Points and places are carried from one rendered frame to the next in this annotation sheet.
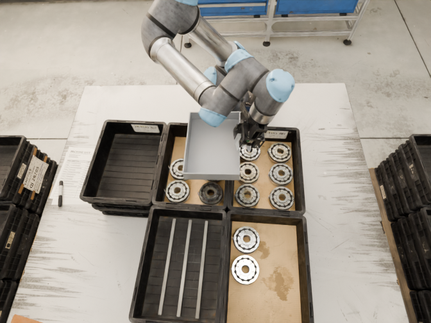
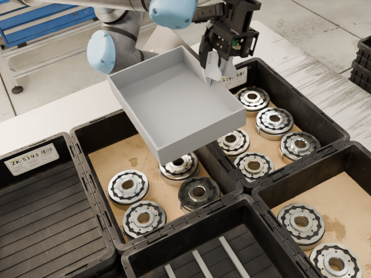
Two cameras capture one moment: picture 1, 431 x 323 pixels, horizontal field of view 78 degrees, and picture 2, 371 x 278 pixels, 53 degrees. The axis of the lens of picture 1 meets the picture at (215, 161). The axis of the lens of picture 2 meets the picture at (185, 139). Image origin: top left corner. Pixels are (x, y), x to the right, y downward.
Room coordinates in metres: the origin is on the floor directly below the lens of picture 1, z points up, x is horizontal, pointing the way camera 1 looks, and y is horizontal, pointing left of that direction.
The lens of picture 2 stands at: (-0.02, 0.31, 1.61)
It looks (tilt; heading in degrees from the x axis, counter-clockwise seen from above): 47 degrees down; 329
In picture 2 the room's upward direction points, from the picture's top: 7 degrees counter-clockwise
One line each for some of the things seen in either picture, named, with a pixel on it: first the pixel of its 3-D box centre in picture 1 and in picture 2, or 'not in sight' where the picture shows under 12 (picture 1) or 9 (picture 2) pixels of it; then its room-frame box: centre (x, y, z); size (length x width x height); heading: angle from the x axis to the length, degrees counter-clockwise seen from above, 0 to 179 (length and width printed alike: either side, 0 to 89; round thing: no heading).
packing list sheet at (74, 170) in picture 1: (78, 173); not in sight; (0.64, 0.71, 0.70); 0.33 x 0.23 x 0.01; 174
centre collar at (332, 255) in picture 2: (245, 269); (335, 264); (0.10, -0.08, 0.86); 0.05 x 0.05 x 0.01
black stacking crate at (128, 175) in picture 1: (130, 164); (34, 225); (0.58, 0.39, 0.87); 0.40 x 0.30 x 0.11; 171
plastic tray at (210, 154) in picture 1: (213, 144); (173, 99); (0.52, 0.00, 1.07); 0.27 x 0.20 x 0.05; 173
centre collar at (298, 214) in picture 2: (246, 238); (301, 222); (0.21, -0.10, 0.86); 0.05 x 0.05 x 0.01
